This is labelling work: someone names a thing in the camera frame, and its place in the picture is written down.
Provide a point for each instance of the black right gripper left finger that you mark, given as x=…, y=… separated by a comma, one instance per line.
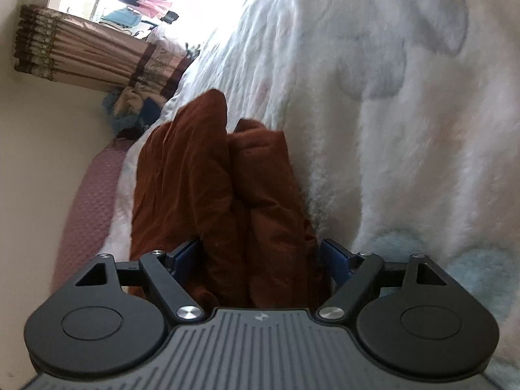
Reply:
x=164, y=277

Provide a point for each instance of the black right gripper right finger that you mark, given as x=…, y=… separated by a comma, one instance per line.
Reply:
x=356, y=279

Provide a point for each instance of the rust brown padded garment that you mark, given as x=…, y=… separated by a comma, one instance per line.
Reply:
x=235, y=193

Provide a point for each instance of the pile of clothes in corner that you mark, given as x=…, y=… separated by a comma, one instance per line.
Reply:
x=132, y=111

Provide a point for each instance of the mauve quilted pillow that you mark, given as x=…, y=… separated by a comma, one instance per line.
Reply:
x=90, y=216

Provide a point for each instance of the white floral fleece blanket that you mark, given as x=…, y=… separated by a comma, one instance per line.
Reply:
x=401, y=120

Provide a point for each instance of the striped brown curtain left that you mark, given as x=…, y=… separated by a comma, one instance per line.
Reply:
x=66, y=49

